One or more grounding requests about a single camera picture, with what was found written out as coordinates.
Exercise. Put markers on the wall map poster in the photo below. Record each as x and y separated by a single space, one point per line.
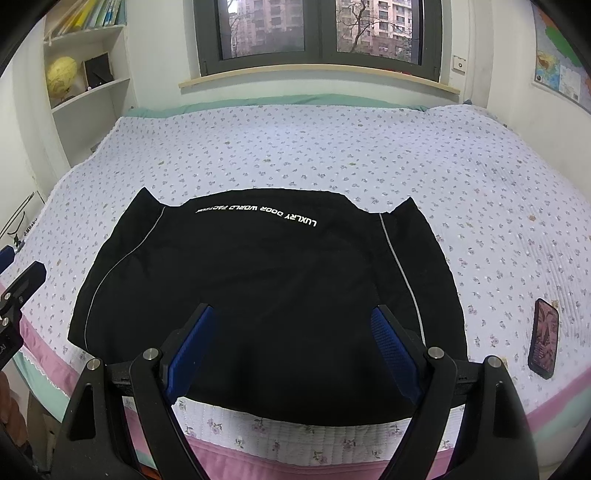
554 60

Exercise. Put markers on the white wall switch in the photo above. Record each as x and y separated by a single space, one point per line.
459 64

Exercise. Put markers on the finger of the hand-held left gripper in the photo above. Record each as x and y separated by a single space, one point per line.
5 259
25 281

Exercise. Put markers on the white bookshelf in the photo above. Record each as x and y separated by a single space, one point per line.
87 91

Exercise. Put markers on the smartphone with pink case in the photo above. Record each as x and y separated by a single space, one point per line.
544 337

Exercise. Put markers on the black hooded jacket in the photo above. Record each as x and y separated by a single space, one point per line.
277 300

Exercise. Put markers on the dark framed window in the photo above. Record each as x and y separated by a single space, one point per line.
318 27

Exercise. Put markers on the pink bed sheet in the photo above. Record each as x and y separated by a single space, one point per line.
277 461

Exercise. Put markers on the person's left hand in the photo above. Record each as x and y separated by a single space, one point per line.
10 410

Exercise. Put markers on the yellow globe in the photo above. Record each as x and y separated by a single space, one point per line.
61 76

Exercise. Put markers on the white printed bag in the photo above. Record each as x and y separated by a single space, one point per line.
18 217

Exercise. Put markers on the black box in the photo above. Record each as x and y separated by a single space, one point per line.
98 69

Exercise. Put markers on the floral white quilt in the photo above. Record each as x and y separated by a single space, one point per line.
323 147

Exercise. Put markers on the row of books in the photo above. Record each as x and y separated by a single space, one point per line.
92 14

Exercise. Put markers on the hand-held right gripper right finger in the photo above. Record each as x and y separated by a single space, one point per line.
397 350

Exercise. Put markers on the wooden window sill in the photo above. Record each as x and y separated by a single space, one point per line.
323 69

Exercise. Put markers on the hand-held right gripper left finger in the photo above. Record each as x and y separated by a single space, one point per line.
191 350

